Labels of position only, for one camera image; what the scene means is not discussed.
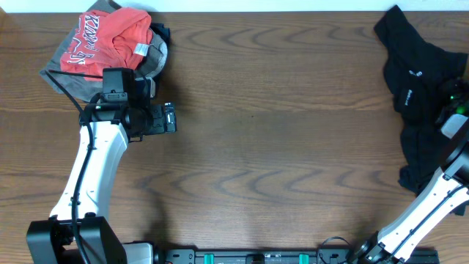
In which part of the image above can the black t-shirt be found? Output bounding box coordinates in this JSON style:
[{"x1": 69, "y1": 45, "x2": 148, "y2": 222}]
[{"x1": 374, "y1": 5, "x2": 468, "y2": 195}]

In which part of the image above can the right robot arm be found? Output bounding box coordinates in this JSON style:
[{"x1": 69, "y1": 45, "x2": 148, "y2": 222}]
[{"x1": 346, "y1": 78, "x2": 468, "y2": 263}]

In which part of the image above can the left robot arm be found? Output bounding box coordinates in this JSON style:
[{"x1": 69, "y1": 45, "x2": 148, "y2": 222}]
[{"x1": 26, "y1": 103, "x2": 177, "y2": 263}]

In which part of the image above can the dark navy folded garment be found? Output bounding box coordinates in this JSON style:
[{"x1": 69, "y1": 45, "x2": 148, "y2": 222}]
[{"x1": 150, "y1": 23, "x2": 171, "y2": 45}]

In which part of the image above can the grey folded garment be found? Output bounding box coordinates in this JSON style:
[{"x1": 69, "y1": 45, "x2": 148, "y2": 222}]
[{"x1": 40, "y1": 1, "x2": 169, "y2": 102}]

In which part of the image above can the red printed t-shirt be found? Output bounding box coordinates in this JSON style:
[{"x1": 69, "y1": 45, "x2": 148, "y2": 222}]
[{"x1": 60, "y1": 7, "x2": 153, "y2": 81}]

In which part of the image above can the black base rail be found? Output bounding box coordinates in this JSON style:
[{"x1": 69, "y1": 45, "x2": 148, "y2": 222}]
[{"x1": 160, "y1": 247, "x2": 440, "y2": 264}]

